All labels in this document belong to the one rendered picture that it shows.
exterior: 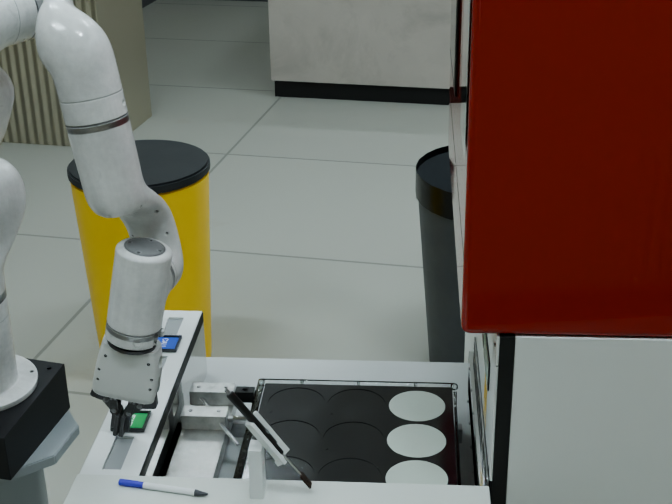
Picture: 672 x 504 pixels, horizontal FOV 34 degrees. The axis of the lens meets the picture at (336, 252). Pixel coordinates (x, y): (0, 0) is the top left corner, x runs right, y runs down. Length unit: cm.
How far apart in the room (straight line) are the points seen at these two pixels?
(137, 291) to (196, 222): 200
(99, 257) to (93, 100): 212
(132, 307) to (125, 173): 20
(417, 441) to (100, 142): 74
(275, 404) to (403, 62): 483
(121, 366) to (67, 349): 240
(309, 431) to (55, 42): 79
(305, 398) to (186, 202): 165
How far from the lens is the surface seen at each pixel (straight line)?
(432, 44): 662
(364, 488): 168
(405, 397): 201
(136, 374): 174
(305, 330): 411
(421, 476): 182
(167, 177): 354
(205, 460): 190
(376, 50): 669
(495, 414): 162
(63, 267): 478
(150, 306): 167
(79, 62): 156
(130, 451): 180
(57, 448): 209
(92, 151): 159
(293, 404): 200
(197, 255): 369
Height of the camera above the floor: 197
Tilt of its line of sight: 25 degrees down
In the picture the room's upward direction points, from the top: 1 degrees counter-clockwise
